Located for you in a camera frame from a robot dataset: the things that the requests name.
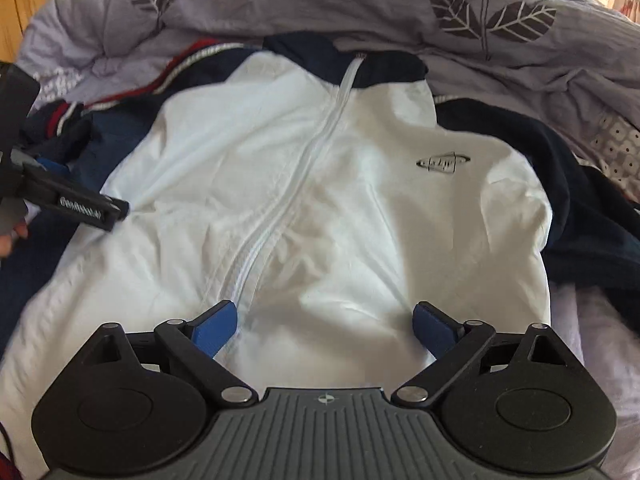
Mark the navy white track jacket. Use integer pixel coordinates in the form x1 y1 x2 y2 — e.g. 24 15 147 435
1 32 639 479

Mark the person's left hand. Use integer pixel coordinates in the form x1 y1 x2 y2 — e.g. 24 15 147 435
0 220 28 259

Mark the purple floral duvet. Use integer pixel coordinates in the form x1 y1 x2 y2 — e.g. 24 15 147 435
14 0 640 480

